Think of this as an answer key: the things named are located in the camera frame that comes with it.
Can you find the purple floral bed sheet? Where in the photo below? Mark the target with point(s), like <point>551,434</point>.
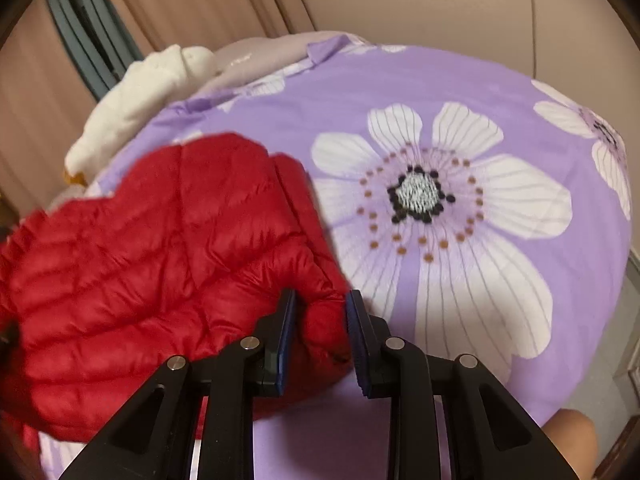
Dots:
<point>350,100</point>

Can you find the blue curtain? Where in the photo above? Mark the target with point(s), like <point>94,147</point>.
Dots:
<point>107,20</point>
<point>75,40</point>

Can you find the white goose plush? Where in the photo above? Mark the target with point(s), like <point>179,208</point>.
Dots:
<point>140,95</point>

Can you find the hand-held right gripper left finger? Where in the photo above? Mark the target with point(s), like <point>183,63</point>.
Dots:
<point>287,340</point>

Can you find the person's leg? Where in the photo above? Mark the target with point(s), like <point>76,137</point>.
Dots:
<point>570,445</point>

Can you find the red down jacket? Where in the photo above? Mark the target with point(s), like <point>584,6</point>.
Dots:
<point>150,260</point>

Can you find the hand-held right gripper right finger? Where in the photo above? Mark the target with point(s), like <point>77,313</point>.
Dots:
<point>357,340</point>

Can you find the grey quilt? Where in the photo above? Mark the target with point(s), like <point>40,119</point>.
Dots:
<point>270,50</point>

